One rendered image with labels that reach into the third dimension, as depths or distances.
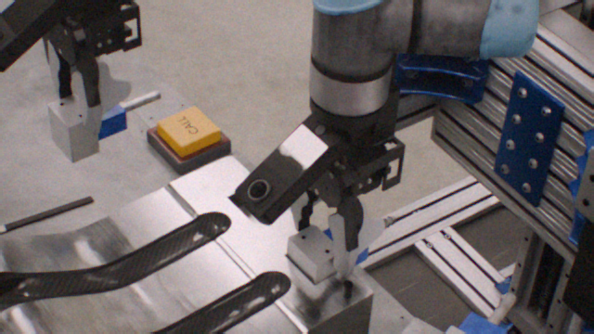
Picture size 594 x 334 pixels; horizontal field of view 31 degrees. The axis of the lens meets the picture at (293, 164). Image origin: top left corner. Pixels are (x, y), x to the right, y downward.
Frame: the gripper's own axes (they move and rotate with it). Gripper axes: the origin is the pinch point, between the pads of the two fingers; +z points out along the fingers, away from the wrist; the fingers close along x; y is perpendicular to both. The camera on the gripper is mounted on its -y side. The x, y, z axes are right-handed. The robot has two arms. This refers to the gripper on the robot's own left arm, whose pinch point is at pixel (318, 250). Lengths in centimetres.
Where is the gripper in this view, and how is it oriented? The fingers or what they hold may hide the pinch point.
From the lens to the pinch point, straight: 114.7
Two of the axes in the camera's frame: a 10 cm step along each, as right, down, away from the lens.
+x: -6.0, -5.5, 5.8
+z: -0.4, 7.4, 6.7
